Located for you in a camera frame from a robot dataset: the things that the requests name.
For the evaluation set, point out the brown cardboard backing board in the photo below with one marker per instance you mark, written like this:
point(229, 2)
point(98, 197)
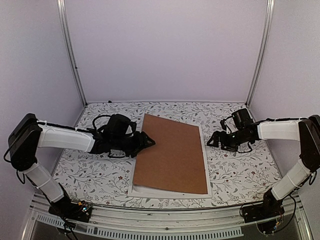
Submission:
point(172, 155)

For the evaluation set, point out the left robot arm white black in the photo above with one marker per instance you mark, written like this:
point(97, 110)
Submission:
point(32, 134)

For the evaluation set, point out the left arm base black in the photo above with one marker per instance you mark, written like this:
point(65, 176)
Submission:
point(66, 209)

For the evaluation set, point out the left aluminium corner post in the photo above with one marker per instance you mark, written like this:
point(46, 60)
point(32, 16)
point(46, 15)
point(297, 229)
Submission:
point(61, 7)

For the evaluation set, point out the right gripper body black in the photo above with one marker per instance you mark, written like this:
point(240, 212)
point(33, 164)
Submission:
point(232, 143)

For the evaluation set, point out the white picture frame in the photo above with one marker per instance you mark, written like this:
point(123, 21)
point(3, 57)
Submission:
point(205, 162)

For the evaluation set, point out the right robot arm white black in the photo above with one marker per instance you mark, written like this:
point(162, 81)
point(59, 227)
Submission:
point(291, 137)

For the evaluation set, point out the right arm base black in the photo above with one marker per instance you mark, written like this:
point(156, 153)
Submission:
point(263, 211)

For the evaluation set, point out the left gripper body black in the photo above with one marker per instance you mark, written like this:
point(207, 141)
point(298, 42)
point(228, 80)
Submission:
point(134, 147)

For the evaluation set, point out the landscape photo print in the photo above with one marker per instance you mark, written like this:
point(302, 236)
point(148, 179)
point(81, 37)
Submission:
point(145, 189)

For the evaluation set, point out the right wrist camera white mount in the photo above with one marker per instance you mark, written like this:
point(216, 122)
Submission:
point(224, 126)

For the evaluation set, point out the right aluminium corner post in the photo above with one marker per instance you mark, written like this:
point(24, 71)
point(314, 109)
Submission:
point(270, 5)

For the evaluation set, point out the front aluminium slotted rail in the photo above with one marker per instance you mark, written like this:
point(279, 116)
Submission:
point(123, 223)

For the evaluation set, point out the aluminium corner post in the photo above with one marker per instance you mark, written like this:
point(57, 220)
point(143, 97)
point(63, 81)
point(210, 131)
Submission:
point(270, 5)
point(61, 7)

